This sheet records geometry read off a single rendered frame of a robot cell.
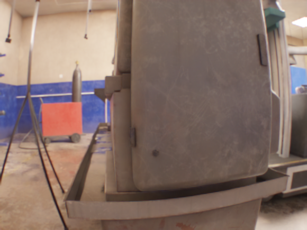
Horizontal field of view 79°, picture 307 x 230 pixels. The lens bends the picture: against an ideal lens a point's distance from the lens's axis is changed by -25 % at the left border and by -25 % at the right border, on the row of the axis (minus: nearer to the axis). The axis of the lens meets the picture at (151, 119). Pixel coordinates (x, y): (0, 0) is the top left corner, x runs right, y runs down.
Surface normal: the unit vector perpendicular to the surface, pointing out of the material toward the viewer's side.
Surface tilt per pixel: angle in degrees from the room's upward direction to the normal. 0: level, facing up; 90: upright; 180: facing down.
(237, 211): 90
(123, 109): 90
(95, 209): 90
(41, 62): 90
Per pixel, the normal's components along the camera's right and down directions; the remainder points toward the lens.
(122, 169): 0.18, 0.07
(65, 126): 0.50, 0.05
